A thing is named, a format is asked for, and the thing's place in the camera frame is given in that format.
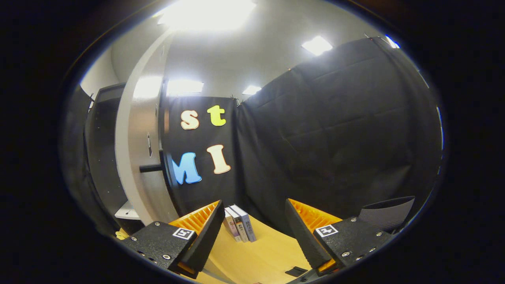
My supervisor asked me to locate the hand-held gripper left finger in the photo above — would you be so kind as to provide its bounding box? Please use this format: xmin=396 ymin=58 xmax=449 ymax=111
xmin=118 ymin=199 xmax=226 ymax=280

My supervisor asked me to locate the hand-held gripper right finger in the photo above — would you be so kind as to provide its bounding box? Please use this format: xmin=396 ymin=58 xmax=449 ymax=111
xmin=285 ymin=198 xmax=395 ymax=277

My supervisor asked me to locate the beige cabinet door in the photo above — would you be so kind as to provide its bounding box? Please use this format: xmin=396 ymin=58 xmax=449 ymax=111
xmin=114 ymin=32 xmax=180 ymax=226

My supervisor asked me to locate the maroon book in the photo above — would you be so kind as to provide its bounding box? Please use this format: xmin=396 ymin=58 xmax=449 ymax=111
xmin=223 ymin=209 xmax=242 ymax=242

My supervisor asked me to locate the white spine book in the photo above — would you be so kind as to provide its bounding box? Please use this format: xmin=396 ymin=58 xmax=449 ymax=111
xmin=226 ymin=206 xmax=250 ymax=243

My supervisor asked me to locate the grey-blue book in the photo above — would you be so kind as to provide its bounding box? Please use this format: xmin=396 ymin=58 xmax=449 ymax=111
xmin=230 ymin=204 xmax=257 ymax=242

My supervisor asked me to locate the black ribbed chair back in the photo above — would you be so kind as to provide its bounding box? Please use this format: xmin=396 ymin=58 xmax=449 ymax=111
xmin=358 ymin=196 xmax=415 ymax=232

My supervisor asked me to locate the black backdrop cloth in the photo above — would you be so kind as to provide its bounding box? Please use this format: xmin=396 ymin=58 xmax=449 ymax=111
xmin=59 ymin=36 xmax=444 ymax=237

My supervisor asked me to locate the large bright ceiling light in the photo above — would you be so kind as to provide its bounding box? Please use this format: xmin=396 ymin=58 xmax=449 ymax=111
xmin=154 ymin=0 xmax=257 ymax=33

